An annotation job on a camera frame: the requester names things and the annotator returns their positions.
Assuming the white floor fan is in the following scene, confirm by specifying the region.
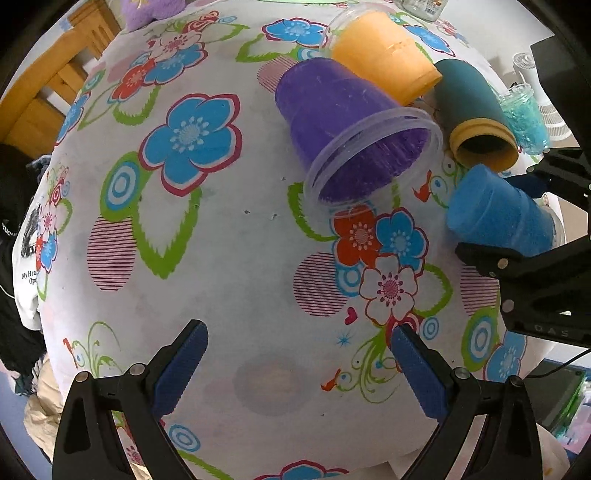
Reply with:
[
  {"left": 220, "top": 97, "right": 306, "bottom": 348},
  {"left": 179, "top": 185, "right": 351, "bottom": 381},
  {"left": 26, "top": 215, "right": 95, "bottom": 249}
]
[{"left": 512, "top": 52, "right": 571, "bottom": 142}]

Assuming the orange plastic cup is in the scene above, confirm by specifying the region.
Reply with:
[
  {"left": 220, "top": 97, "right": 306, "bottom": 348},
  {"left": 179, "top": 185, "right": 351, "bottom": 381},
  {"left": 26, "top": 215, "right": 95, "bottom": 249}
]
[{"left": 324, "top": 3, "right": 443, "bottom": 106}]

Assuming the purple plush toy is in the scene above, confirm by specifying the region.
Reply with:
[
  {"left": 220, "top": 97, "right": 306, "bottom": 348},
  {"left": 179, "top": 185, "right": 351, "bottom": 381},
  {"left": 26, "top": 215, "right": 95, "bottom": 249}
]
[{"left": 120, "top": 0, "right": 186, "bottom": 32}]

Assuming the floral white tablecloth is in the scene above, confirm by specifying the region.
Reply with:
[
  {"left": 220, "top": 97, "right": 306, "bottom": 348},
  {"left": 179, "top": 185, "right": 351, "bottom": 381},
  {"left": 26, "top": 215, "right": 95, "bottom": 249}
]
[{"left": 13, "top": 1, "right": 552, "bottom": 479}]

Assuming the glass jar green lid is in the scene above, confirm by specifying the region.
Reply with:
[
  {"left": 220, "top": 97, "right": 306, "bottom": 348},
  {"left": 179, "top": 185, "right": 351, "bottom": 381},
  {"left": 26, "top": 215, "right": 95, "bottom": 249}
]
[{"left": 402, "top": 0, "right": 449, "bottom": 22}]

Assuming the purple plastic cup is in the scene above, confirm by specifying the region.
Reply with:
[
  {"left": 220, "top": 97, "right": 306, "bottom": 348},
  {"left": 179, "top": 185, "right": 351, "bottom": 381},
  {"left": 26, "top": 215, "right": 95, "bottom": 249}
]
[{"left": 274, "top": 58, "right": 444, "bottom": 218}]

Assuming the dark teal yellow-rimmed cup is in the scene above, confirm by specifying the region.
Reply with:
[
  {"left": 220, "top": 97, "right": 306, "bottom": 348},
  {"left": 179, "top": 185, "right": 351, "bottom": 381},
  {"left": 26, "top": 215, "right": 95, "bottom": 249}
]
[{"left": 434, "top": 58, "right": 519, "bottom": 173}]

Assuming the blue plastic cup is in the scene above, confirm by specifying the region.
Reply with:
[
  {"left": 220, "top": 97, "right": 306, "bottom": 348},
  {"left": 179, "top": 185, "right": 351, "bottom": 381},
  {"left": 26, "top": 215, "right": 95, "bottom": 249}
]
[{"left": 446, "top": 164, "right": 566, "bottom": 257}]

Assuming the wooden chair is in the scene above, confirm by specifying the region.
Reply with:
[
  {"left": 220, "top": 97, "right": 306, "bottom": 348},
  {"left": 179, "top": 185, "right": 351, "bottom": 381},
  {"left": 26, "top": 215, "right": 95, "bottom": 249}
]
[{"left": 1, "top": 1, "right": 120, "bottom": 158}]

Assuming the light teal plastic cup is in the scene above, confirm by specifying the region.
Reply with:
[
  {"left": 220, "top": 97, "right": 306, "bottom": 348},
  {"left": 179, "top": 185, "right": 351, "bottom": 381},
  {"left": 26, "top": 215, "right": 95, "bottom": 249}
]
[{"left": 499, "top": 83, "right": 550, "bottom": 155}]

